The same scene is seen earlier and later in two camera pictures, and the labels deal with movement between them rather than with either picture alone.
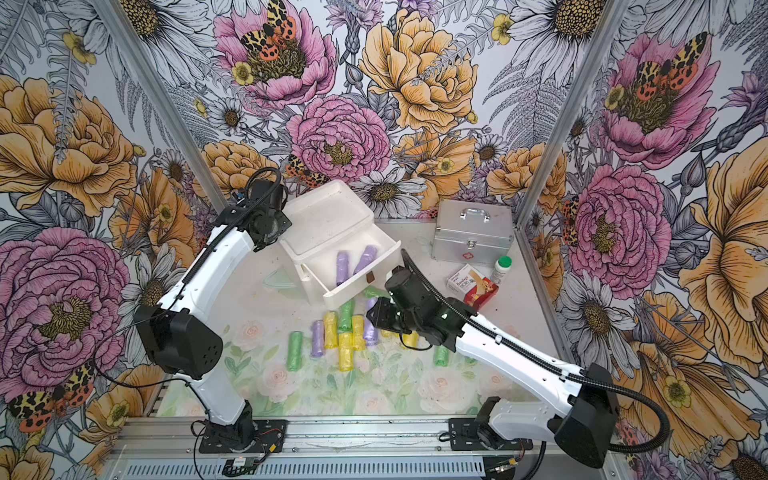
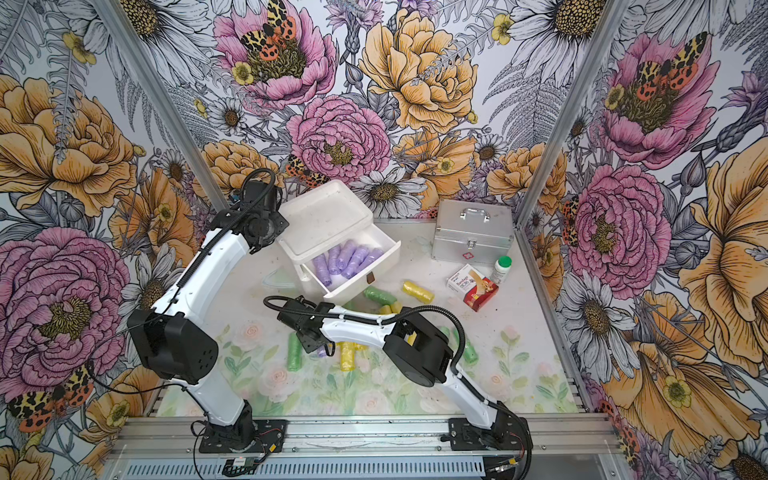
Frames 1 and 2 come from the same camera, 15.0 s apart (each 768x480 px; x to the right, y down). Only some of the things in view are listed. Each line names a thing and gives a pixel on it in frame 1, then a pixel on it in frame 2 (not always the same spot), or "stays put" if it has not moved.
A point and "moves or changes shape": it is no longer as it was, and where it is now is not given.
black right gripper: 381,319 → 307,346
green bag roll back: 373,292 stays put
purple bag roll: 369,253 → 332,256
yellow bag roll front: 346,351 stays put
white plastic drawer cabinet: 333,242 stays put
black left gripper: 285,225 stays put
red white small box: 472,287 stays put
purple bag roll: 371,333 moves or changes shape
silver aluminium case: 472,232 stays put
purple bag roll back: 342,267 → 322,270
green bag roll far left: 294,351 stays put
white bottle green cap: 501,269 stays put
